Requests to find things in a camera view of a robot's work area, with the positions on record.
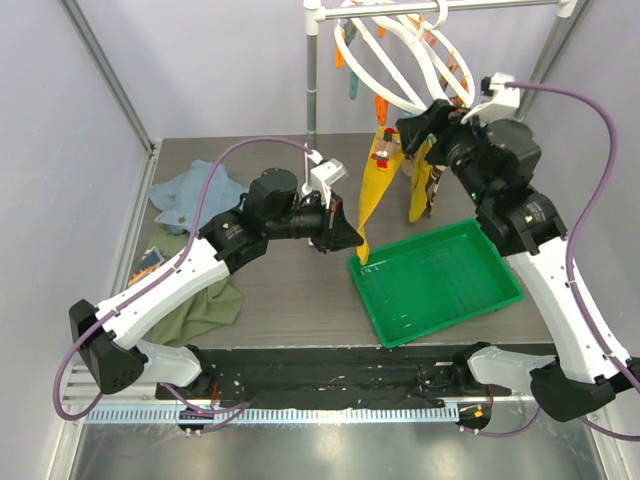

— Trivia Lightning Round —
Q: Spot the yellow sock with patch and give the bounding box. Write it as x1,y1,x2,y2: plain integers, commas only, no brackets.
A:
356,126,404,265

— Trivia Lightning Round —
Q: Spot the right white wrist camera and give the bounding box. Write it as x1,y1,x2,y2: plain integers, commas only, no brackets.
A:
461,73,521,124

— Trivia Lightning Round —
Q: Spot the green t-shirt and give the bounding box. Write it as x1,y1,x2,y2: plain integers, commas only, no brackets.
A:
128,226,244,345

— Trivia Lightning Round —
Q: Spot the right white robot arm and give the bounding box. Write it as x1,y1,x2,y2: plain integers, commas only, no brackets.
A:
396,100,639,422

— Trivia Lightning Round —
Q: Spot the white slotted cable duct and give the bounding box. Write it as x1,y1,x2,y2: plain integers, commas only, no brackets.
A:
85,403,459,425

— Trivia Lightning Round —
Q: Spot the green plastic tray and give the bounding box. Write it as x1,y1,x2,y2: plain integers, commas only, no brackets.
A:
347,219,524,349

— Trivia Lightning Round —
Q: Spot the metal clothes rack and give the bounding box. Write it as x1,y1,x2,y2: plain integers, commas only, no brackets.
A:
301,0,596,201

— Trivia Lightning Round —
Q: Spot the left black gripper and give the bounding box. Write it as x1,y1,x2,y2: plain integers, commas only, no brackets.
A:
265,188,363,253

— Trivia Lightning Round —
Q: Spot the brown striped sock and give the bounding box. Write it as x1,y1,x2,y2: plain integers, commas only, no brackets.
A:
425,165,447,215

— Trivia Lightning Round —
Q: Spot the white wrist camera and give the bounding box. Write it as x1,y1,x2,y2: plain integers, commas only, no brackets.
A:
301,150,347,209
461,73,521,124

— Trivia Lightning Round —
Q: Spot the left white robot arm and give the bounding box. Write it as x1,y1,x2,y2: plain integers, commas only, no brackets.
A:
69,160,363,399

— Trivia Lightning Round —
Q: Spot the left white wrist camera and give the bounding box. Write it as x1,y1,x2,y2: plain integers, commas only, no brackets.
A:
301,150,347,209

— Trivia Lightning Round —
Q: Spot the white round clip hanger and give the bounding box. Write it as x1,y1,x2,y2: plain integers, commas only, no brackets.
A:
333,1,476,114

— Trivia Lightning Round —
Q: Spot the blue cloth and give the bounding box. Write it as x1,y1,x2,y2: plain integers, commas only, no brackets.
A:
148,160,247,235

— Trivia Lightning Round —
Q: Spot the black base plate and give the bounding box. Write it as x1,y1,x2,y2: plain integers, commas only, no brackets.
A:
154,344,556,412

